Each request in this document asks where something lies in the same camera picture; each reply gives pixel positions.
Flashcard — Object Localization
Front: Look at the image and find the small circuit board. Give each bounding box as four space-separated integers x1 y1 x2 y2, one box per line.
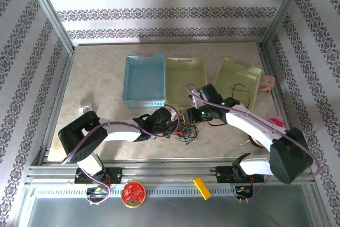
235 185 253 199
86 186 109 198

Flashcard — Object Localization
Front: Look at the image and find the round red tin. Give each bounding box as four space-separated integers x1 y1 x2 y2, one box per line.
121 181 146 208

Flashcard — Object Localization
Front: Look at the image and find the white plastic bracket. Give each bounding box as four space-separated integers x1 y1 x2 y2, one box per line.
78 102 92 115

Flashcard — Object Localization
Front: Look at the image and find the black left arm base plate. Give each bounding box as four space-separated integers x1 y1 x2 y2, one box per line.
74 167 123 185

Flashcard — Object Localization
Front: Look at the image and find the slotted grey cable duct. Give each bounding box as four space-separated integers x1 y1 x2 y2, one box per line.
31 184 257 199

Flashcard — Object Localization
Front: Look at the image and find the yellow rectangular block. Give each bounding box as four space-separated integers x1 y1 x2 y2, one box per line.
193 176 213 200

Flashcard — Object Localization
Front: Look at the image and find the aluminium frame rail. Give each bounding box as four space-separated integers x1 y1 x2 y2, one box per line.
25 158 316 186

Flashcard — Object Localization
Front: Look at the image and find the blue plastic basket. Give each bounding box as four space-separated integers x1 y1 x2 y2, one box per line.
122 53 167 108

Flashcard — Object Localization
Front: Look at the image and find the pale yellow plastic basket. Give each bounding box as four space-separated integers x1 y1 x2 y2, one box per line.
212 58 262 112
165 56 208 111

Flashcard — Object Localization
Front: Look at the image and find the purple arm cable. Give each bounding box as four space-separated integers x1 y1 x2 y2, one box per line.
186 83 322 204
61 104 182 205

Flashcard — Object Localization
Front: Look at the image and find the black tape roll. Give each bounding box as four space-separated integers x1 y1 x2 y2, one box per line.
248 134 267 150

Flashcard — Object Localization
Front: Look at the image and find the aluminium frame post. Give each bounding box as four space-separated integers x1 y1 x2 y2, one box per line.
261 0 312 50
23 0 75 55

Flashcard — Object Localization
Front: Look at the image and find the red cable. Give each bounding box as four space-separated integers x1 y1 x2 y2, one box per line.
177 115 193 136
229 83 252 111

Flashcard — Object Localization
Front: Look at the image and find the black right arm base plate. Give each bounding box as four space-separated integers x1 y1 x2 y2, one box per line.
214 165 266 184

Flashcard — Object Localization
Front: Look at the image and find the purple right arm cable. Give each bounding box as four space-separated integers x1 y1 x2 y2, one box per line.
186 83 322 204

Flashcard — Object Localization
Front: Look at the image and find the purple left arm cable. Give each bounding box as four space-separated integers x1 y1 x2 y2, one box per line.
61 104 182 205

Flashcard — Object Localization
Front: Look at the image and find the pale pink plush item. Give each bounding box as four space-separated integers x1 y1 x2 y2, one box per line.
259 74 276 94

